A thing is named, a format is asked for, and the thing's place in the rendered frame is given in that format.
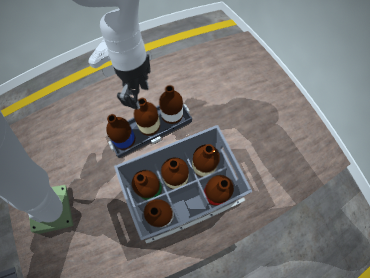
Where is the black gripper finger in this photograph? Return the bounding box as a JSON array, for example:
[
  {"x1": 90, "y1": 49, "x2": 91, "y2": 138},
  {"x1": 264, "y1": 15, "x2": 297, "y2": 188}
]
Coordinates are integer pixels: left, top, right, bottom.
[
  {"x1": 140, "y1": 54, "x2": 150, "y2": 90},
  {"x1": 117, "y1": 78, "x2": 140, "y2": 109}
]

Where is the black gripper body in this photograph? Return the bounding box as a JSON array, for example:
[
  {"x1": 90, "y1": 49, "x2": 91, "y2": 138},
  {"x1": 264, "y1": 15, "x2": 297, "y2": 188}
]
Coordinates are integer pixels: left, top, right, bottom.
[{"x1": 114, "y1": 56, "x2": 148, "y2": 89}]

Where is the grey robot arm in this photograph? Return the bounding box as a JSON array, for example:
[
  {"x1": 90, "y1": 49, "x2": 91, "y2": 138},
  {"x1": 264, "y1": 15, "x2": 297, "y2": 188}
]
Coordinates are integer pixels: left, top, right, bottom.
[{"x1": 0, "y1": 0, "x2": 146, "y2": 222}]

